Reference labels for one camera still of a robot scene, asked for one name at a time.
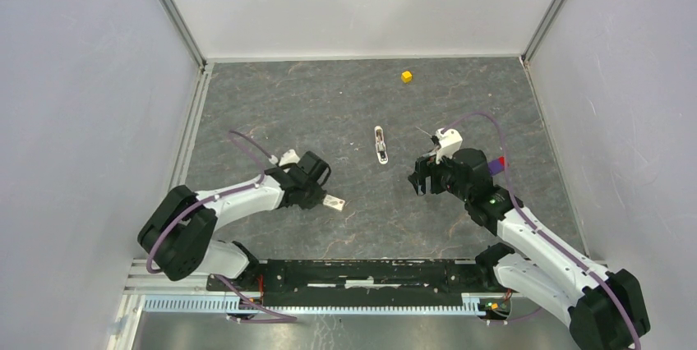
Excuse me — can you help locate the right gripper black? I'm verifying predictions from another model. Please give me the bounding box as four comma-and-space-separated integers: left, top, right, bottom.
408, 147, 471, 202

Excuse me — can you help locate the staple strip box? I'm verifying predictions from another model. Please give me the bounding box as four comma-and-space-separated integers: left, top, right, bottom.
322, 194, 346, 211

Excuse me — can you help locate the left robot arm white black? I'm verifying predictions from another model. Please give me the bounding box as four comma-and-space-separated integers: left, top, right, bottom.
137, 150, 331, 291

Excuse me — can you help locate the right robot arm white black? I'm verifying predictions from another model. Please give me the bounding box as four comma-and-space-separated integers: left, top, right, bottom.
408, 149, 651, 349

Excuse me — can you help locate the purple red block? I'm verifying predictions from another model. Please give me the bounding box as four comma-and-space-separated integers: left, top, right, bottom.
487, 156, 507, 176

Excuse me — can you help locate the yellow cube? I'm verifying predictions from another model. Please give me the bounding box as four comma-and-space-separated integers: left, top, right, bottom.
401, 71, 413, 84

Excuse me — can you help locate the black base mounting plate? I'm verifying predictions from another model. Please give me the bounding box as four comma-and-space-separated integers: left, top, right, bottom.
206, 259, 513, 307

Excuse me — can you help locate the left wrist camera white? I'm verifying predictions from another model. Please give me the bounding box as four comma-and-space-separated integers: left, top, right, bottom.
269, 149, 300, 167

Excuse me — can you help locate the aluminium rail frame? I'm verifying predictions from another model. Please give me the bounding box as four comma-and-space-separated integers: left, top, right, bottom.
125, 259, 505, 316

